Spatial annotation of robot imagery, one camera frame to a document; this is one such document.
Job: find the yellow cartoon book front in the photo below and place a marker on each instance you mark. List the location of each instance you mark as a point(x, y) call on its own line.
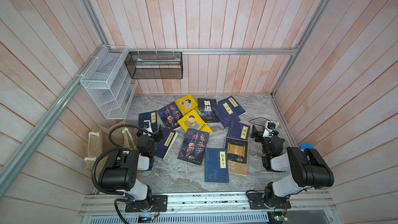
point(194, 121)

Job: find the black wire mesh basket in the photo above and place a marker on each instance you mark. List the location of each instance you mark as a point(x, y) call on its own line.
point(154, 65)

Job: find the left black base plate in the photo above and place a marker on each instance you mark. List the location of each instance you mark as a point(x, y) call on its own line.
point(146, 204)

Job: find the clear jar blue lid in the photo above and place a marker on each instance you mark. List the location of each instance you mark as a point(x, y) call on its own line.
point(304, 146)

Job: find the yellow cartoon book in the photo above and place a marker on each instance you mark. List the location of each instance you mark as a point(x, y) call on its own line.
point(186, 104)
point(194, 121)

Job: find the burlap canvas tote bag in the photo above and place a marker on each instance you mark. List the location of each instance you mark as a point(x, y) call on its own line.
point(99, 141)

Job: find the navy book yellow label middle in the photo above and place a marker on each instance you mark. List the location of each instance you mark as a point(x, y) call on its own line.
point(225, 114)

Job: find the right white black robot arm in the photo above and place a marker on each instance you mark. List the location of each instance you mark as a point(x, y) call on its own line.
point(306, 167)

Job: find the navy book yijing label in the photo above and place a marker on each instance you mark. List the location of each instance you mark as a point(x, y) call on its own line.
point(238, 131)

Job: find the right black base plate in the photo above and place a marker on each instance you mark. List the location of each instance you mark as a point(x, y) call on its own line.
point(258, 200)

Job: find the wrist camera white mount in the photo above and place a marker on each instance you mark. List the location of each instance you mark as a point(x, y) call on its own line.
point(271, 129)
point(147, 126)

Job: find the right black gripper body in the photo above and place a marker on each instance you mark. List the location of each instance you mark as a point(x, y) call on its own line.
point(265, 142)

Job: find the white wire mesh shelf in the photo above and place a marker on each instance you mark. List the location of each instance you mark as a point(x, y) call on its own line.
point(109, 83)

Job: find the dark old man book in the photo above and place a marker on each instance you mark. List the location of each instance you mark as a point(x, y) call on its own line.
point(170, 115)
point(193, 146)

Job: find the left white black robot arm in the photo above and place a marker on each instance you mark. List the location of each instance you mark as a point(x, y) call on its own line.
point(115, 171)

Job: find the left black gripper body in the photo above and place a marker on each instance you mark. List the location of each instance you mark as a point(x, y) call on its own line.
point(154, 139)

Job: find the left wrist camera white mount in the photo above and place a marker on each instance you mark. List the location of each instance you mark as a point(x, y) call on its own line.
point(147, 126)

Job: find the blue hanfeizi book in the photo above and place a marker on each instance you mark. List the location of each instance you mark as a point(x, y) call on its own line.
point(216, 166)

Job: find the brown gold cover book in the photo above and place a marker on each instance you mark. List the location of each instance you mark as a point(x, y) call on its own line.
point(237, 156)

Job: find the aluminium mounting rail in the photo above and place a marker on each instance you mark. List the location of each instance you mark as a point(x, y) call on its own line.
point(210, 202)

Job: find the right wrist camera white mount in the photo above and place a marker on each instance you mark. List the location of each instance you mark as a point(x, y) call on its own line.
point(271, 129)

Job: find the dark old man book front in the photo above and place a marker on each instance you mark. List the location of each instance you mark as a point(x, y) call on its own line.
point(193, 146)

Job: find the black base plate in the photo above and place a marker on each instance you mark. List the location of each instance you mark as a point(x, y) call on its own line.
point(146, 204)
point(258, 200)

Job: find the dark old man book rear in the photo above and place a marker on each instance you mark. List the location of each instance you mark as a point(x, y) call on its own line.
point(170, 115)

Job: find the black wolf title book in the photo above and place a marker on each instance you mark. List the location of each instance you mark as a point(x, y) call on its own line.
point(205, 106)

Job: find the yellow cartoon book rear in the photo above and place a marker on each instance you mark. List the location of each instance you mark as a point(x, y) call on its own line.
point(186, 104)

